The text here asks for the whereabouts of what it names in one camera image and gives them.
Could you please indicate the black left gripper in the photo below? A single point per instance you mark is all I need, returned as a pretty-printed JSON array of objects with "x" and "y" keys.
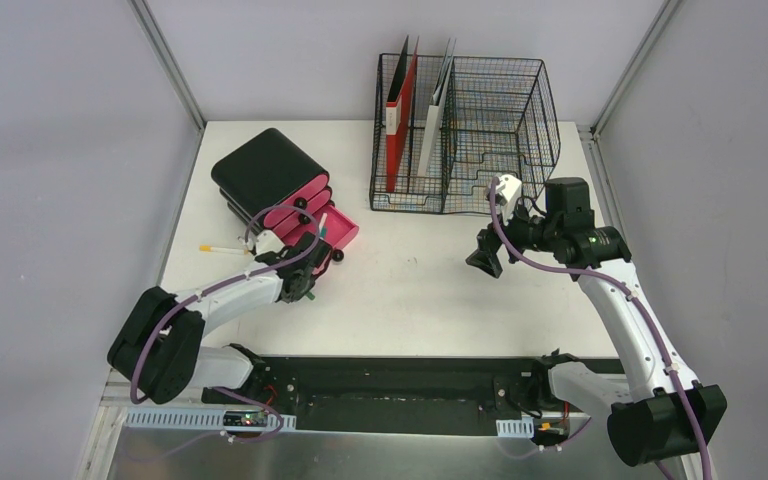
[{"x": 317, "y": 250}]

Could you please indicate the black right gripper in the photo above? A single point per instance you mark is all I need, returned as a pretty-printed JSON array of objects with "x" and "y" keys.
[{"x": 489, "y": 242}]

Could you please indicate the black pink drawer unit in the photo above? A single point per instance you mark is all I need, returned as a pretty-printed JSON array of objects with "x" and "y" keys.
[{"x": 270, "y": 183}]

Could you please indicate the white pen orange cap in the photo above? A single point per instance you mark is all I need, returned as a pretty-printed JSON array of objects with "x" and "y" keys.
[{"x": 224, "y": 250}]

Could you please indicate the grey notebook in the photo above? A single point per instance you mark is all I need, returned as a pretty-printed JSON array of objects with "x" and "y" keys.
[{"x": 435, "y": 110}]

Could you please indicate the red notebook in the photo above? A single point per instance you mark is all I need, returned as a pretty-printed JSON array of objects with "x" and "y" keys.
[{"x": 398, "y": 111}]

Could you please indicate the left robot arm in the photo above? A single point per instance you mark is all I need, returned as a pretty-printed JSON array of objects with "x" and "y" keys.
[{"x": 160, "y": 348}]

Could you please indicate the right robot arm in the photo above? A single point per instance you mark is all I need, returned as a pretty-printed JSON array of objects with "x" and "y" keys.
[{"x": 664, "y": 411}]

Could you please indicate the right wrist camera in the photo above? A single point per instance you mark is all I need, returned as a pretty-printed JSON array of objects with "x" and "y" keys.
[{"x": 505, "y": 192}]

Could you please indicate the black wire mesh organizer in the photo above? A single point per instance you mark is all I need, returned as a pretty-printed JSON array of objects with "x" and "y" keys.
[{"x": 498, "y": 117}]

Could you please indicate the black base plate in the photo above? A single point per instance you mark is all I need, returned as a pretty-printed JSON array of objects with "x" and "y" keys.
[{"x": 418, "y": 395}]

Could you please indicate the white cable duct right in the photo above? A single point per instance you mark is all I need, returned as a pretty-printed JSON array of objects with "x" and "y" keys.
[{"x": 515, "y": 428}]

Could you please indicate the white cable duct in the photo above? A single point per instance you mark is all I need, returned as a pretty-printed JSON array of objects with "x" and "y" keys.
[
  {"x": 246, "y": 420},
  {"x": 515, "y": 428}
]

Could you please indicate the white cable duct left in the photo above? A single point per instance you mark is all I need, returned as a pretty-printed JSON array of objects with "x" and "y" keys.
[{"x": 246, "y": 420}]

